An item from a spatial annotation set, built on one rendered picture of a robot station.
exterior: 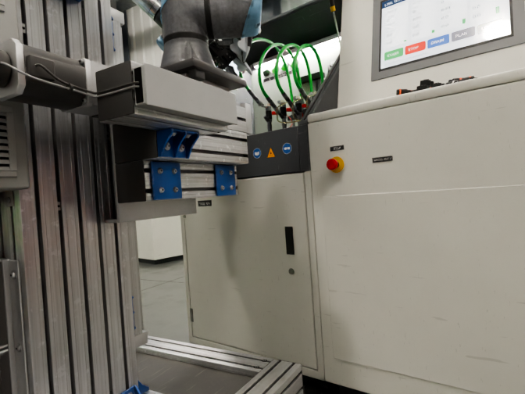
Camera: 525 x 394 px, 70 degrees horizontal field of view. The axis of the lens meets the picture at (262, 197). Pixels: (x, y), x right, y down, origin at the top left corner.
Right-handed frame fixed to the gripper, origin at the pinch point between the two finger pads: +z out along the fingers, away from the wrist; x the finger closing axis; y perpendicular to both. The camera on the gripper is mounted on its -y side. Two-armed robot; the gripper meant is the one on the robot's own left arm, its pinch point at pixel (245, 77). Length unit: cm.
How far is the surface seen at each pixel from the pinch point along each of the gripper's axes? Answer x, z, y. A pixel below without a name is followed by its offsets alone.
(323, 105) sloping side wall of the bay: 28.2, 24.8, 11.4
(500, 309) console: 67, 78, 63
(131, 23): -535, -187, -453
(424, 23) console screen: 61, 28, -17
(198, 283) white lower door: -42, 46, 66
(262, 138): 9.8, 18.1, 27.3
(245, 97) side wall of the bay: -37.0, 11.1, -30.0
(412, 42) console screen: 56, 30, -12
